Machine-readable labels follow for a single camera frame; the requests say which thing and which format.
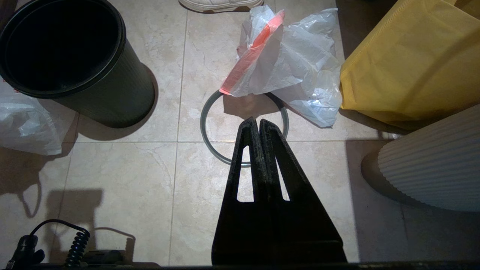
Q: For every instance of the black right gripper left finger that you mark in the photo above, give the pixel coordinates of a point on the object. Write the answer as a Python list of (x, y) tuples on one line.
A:
[(243, 232)]

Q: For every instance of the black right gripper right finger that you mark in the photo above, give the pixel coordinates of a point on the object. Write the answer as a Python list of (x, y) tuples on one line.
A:
[(307, 232)]

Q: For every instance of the used translucent trash bag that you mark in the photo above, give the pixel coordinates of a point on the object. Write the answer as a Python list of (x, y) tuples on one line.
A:
[(296, 63)]

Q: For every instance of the fresh white plastic bag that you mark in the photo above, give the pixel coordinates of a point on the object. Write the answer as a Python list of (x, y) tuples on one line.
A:
[(26, 123)]

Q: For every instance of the black round trash bin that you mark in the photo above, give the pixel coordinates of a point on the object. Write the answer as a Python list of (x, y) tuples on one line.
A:
[(112, 101)]

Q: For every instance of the yellow fabric bag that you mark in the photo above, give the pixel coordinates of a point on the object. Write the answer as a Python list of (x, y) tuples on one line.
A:
[(412, 67)]

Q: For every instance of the pale ribbed round bin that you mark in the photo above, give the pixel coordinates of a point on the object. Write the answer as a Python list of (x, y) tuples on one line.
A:
[(431, 168)]

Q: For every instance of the white left sneaker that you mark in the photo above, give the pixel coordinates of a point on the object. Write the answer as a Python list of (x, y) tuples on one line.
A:
[(221, 5)]

